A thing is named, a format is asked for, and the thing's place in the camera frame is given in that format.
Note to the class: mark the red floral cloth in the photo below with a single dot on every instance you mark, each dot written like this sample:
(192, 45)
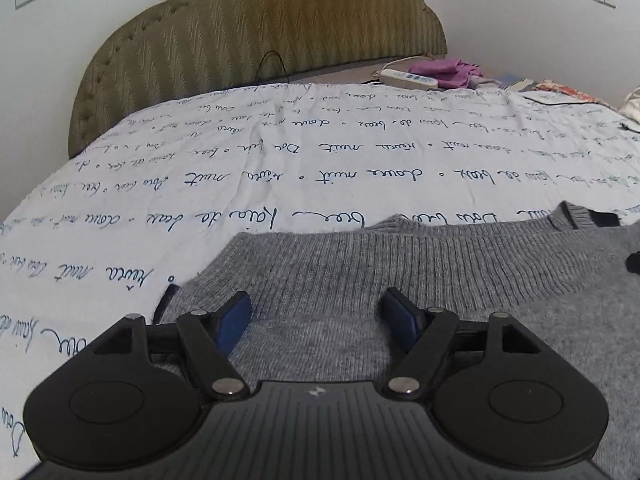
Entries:
(575, 92)

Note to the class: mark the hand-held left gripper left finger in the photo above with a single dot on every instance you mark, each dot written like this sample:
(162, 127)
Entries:
(235, 317)

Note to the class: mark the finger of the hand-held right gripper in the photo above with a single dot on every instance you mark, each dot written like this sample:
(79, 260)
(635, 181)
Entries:
(635, 262)

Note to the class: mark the white quilt with script print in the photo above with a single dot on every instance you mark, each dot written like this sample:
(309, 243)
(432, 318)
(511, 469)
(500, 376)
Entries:
(250, 160)

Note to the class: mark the grey sweater with navy sleeves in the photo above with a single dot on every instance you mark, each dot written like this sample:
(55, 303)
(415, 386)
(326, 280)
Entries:
(325, 270)

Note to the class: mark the olive padded headboard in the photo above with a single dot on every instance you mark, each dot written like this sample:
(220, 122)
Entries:
(250, 25)

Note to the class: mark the purple cloth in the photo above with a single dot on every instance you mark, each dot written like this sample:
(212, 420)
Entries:
(445, 71)

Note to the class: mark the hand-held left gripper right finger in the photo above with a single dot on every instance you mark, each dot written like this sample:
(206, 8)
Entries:
(400, 320)

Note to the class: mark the white power strip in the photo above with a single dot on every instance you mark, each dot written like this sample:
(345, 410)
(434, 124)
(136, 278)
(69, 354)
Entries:
(407, 79)

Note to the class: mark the white puffy jacket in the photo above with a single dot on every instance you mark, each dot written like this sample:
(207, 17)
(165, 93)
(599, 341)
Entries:
(632, 110)

